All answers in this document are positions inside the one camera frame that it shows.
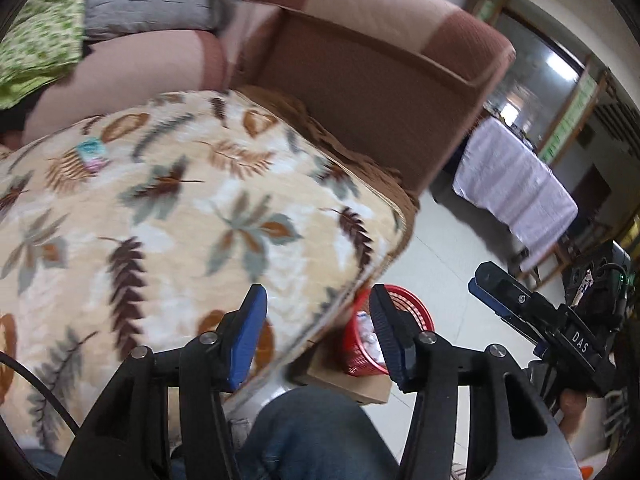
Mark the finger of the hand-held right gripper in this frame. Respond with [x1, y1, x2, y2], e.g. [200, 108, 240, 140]
[474, 261, 570, 327]
[468, 281, 552, 347]

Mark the leaf print blanket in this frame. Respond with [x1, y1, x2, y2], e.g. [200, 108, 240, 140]
[0, 89, 409, 457]

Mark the lavender tablecloth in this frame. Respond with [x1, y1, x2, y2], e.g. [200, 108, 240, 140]
[452, 116, 580, 272]

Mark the red plastic mesh basket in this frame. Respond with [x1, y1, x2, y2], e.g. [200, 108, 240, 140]
[342, 284, 435, 377]

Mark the flat cardboard sheet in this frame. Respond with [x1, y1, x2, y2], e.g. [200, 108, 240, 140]
[306, 342, 392, 406]

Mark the brown fabric sofa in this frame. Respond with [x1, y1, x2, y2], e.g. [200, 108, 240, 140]
[25, 0, 517, 202]

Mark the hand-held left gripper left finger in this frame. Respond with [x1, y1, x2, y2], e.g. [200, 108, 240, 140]
[57, 284, 269, 480]

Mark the grey quilted cushion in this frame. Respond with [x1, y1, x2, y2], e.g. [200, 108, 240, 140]
[82, 0, 252, 42]

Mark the person's jeans leg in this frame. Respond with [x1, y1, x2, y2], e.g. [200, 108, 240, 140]
[170, 386, 417, 480]

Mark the wooden chair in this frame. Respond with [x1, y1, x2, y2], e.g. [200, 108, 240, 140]
[510, 200, 614, 292]

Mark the crumpled white paper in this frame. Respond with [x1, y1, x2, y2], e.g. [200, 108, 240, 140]
[356, 311, 390, 362]

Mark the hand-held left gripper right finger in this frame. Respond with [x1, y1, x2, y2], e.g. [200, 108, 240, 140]
[369, 284, 583, 480]

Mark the green patterned cloth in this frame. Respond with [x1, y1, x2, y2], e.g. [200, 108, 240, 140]
[0, 0, 94, 111]

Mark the black cable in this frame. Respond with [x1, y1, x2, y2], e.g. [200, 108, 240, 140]
[0, 351, 84, 434]

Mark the teal pink candy wrapper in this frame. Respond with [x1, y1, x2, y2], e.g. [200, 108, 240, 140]
[75, 140, 109, 172]

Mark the person's right hand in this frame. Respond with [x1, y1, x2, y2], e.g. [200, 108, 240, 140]
[556, 389, 589, 437]

